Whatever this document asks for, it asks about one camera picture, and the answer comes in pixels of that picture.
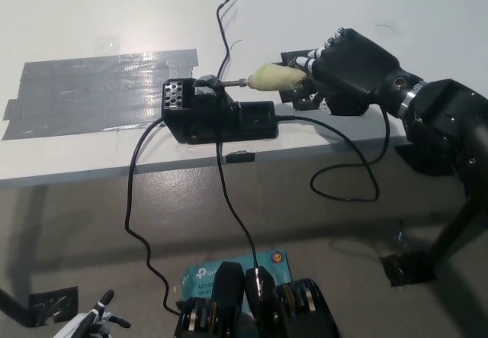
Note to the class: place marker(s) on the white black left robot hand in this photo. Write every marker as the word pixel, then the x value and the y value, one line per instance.
pixel 80 326

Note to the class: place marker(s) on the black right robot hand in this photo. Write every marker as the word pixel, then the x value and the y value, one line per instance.
pixel 358 75

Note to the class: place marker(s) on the tape-wrapped soldering iron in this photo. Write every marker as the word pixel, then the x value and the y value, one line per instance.
pixel 278 78

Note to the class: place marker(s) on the black robot torso blocks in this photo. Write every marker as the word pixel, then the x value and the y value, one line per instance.
pixel 228 296

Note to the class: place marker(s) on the black soldering station base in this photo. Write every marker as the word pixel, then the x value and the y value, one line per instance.
pixel 206 120

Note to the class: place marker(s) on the black floor tape patch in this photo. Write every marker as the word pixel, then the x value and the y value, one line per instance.
pixel 53 307
pixel 408 269

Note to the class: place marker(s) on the black table leg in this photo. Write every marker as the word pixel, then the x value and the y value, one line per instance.
pixel 11 305
pixel 450 231

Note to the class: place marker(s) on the teal tp-link box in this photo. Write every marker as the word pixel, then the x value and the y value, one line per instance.
pixel 198 279

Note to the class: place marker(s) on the small black tape strip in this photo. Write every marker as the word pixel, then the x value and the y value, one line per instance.
pixel 240 157

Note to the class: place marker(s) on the clear shiny plastic scrap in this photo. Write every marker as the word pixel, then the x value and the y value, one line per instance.
pixel 400 235

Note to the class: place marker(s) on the grey duct tape patch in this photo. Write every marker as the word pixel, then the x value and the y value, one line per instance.
pixel 91 94

